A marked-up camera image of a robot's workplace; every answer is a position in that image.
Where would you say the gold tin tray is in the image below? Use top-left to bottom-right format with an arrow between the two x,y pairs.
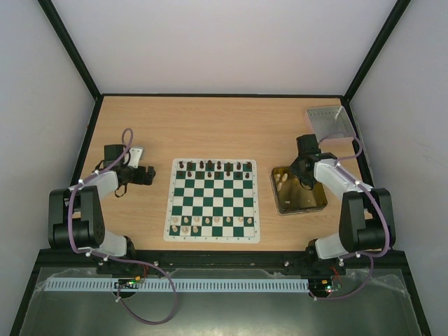
270,167 -> 328,215

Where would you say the green white chess board mat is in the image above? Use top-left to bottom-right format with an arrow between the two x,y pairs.
163,158 -> 261,244

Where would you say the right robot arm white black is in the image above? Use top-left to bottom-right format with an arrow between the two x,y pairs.
290,134 -> 396,274

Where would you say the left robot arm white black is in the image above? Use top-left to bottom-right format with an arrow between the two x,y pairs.
48,144 -> 156,259

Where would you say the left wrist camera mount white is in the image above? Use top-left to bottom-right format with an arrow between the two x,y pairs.
125,146 -> 144,169

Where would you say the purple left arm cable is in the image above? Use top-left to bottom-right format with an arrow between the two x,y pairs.
68,128 -> 178,325

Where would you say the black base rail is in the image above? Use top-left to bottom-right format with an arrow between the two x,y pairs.
38,248 -> 409,281

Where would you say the black enclosure frame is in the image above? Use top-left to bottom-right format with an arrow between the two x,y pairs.
6,0 -> 433,336

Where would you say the white slotted cable duct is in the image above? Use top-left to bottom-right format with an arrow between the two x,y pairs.
43,277 -> 309,293

